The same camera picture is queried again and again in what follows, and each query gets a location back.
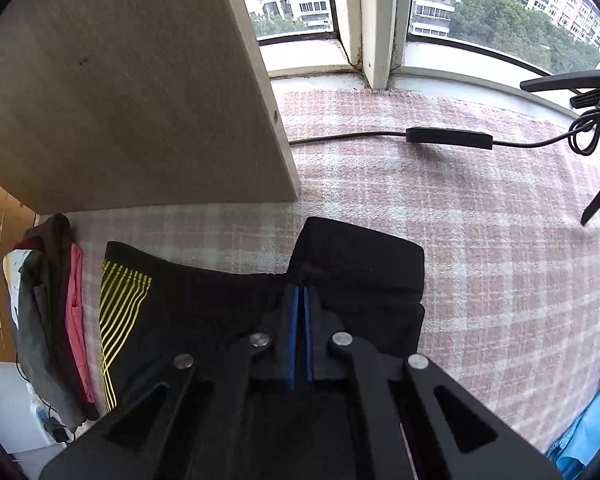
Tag black garment yellow stripes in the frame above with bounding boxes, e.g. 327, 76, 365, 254
98, 216, 426, 480

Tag light wooden board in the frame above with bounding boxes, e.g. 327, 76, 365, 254
0, 0, 300, 214

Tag black tripod stand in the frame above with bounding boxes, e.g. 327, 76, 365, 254
519, 68, 600, 227

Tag blue striped shirt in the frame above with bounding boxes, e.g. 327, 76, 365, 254
546, 388, 600, 479

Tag black power cable with switch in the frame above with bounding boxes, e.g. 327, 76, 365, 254
288, 84, 600, 157

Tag stack of folded clothes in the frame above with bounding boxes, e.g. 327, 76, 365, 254
2, 214, 99, 432

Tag pink plaid bed sheet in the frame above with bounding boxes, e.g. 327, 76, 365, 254
69, 81, 600, 450

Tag white power strip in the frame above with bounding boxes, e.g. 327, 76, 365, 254
0, 362, 65, 454

